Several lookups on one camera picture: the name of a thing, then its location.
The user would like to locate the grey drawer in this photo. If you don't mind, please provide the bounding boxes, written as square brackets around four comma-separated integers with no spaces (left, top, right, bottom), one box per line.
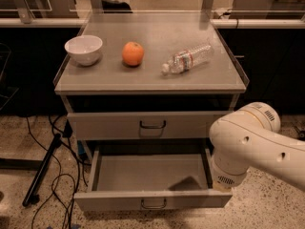
[68,111,230,140]
[74,148,232,211]

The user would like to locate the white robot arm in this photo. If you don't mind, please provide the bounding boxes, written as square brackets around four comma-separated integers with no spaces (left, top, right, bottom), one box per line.
[209,102,305,191]

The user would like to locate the grey top drawer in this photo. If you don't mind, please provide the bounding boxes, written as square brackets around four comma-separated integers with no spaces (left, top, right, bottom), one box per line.
[68,111,230,140]

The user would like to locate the grey drawer cabinet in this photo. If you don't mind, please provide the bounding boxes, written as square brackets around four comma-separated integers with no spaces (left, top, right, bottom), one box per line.
[52,10,250,164]

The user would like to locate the orange fruit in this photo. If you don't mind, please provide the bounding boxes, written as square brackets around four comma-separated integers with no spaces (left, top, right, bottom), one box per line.
[122,42,144,66]

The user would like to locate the clear plastic water bottle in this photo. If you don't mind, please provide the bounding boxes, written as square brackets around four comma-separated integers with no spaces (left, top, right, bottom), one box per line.
[161,43,214,75]

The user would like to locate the white ceramic bowl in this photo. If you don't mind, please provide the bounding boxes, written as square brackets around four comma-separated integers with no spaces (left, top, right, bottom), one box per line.
[64,35,103,66]

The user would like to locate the black metal floor bar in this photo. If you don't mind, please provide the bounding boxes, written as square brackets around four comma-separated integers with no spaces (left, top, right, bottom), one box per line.
[22,134,61,207]

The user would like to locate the black floor cables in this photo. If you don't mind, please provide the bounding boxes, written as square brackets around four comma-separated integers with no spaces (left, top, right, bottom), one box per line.
[25,114,90,229]

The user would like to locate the white horizontal rail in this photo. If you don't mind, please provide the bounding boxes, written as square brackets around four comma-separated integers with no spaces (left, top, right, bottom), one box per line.
[0,18,305,29]

